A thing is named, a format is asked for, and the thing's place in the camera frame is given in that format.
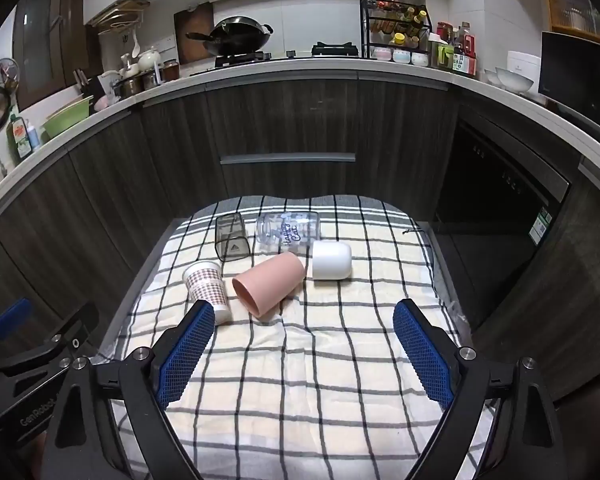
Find grey transparent cup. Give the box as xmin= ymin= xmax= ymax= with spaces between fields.
xmin=215 ymin=213 xmax=251 ymax=262

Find clear glass printed jar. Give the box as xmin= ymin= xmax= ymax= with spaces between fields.
xmin=255 ymin=211 xmax=321 ymax=257

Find white bowl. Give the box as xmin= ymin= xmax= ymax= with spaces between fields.
xmin=495 ymin=67 xmax=535 ymax=94

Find gas stove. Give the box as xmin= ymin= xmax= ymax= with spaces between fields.
xmin=190 ymin=41 xmax=361 ymax=77

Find black white checkered cloth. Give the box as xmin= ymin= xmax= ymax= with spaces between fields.
xmin=91 ymin=194 xmax=497 ymax=480

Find group of condiment bottles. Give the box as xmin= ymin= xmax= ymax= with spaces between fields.
xmin=430 ymin=21 xmax=479 ymax=78

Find white teapot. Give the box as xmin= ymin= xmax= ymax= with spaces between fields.
xmin=137 ymin=46 xmax=164 ymax=73

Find black spice rack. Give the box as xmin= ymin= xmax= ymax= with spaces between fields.
xmin=360 ymin=0 xmax=433 ymax=68

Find green detergent bottle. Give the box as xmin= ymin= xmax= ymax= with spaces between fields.
xmin=6 ymin=114 xmax=34 ymax=162

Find white rice cooker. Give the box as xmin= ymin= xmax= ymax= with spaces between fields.
xmin=507 ymin=51 xmax=542 ymax=92

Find dark wood base cabinets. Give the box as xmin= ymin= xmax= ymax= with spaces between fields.
xmin=0 ymin=77 xmax=600 ymax=401

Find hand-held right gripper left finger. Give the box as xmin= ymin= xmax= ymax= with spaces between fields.
xmin=44 ymin=299 xmax=216 ymax=480

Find wooden cutting board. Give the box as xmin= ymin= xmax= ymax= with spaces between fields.
xmin=174 ymin=2 xmax=216 ymax=66

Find metal drawer handle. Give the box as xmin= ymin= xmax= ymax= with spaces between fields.
xmin=220 ymin=152 xmax=357 ymax=165

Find pink plastic cup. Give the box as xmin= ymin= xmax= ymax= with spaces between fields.
xmin=231 ymin=251 xmax=307 ymax=318

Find black microwave oven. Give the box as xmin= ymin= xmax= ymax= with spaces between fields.
xmin=538 ymin=31 xmax=600 ymax=137

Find hanging dish rack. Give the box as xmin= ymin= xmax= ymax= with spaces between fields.
xmin=90 ymin=0 xmax=152 ymax=37

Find green plastic basin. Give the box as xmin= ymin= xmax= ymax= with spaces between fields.
xmin=41 ymin=95 xmax=95 ymax=139

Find white cup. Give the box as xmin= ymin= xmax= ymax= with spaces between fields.
xmin=312 ymin=240 xmax=354 ymax=281

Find white kitchen countertop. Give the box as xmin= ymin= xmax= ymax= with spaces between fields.
xmin=0 ymin=57 xmax=600 ymax=233

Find steel pot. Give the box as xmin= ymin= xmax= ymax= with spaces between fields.
xmin=112 ymin=72 xmax=161 ymax=99

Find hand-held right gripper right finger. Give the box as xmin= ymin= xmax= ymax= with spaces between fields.
xmin=393 ymin=298 xmax=569 ymax=480

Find knife block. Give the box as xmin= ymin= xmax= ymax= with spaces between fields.
xmin=72 ymin=67 xmax=99 ymax=102

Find patterned paper cup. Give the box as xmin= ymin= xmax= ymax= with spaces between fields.
xmin=182 ymin=261 xmax=232 ymax=324

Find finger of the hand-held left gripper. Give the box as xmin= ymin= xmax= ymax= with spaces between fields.
xmin=0 ymin=297 xmax=35 ymax=341
xmin=0 ymin=301 xmax=101 ymax=377

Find black dishwasher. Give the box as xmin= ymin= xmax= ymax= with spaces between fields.
xmin=432 ymin=119 xmax=572 ymax=262

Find black wok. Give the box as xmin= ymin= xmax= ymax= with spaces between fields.
xmin=186 ymin=16 xmax=274 ymax=57

